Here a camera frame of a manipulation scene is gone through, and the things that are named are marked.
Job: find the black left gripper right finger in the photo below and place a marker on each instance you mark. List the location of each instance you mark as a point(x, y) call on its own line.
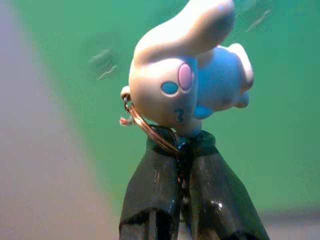
point(215, 195)

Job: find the green board with hooks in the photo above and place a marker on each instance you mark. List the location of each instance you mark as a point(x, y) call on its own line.
point(275, 125)

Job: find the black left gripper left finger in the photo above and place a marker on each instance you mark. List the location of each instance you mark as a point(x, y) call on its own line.
point(150, 195)

